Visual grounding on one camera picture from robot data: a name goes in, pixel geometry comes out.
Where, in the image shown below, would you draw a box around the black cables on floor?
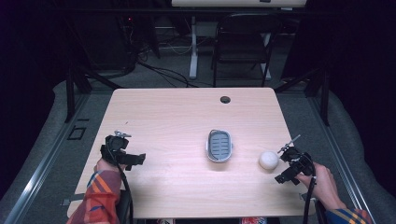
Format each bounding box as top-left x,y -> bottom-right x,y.
129,31 -> 200,89

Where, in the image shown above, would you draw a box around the white round soap ball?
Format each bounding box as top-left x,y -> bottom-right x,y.
258,150 -> 280,171

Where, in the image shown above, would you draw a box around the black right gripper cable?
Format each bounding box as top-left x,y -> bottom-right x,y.
302,157 -> 318,224

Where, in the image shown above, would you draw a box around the black folding chair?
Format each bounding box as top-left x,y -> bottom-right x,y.
211,12 -> 282,89

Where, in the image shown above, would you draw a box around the person's left hand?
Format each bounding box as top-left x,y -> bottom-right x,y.
93,157 -> 128,174

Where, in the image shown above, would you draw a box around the black metal stand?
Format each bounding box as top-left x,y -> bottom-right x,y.
274,66 -> 331,127
64,60 -> 123,123

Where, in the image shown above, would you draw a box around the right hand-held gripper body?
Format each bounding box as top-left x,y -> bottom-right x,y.
274,146 -> 315,186

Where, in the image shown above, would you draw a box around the white desk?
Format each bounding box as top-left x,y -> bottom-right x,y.
170,0 -> 308,81

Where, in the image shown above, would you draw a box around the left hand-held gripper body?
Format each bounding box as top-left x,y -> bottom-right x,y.
100,134 -> 147,172

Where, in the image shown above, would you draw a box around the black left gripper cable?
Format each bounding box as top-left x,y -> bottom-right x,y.
106,143 -> 134,224

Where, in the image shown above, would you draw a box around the person's right hand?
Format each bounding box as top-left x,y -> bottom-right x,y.
295,161 -> 347,212

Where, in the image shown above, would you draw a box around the grey soap dish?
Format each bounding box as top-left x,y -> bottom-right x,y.
205,128 -> 234,164

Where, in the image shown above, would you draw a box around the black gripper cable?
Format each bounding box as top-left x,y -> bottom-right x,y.
302,157 -> 318,224
106,143 -> 134,224

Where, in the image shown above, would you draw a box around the grey tape strip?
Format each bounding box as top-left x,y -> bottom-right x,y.
60,193 -> 86,207

